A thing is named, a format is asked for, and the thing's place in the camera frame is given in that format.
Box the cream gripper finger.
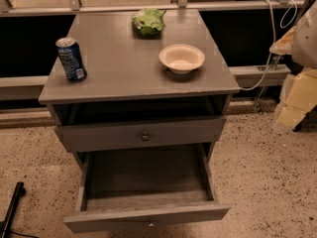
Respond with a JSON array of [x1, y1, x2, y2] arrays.
[[269, 27, 295, 56], [272, 67, 317, 133]]

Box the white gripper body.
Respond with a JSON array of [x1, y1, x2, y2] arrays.
[[292, 1, 317, 68]]

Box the blue pepsi can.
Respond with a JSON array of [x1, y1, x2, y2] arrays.
[[55, 38, 87, 81]]

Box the closed grey drawer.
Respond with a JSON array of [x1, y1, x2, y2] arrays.
[[55, 117, 226, 153]]

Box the grey wooden drawer cabinet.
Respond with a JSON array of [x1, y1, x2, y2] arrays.
[[38, 9, 241, 168]]

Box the round drawer knob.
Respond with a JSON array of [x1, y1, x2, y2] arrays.
[[141, 133, 150, 141]]

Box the open grey drawer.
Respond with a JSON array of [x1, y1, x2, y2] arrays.
[[64, 144, 230, 233]]

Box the green chip bag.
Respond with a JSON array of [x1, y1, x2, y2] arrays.
[[131, 8, 165, 37]]

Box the black bar on floor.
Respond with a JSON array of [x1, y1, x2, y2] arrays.
[[0, 181, 26, 238]]

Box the white cable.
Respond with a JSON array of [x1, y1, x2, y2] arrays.
[[239, 0, 299, 91]]

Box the metal railing frame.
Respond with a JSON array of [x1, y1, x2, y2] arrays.
[[0, 0, 317, 18]]

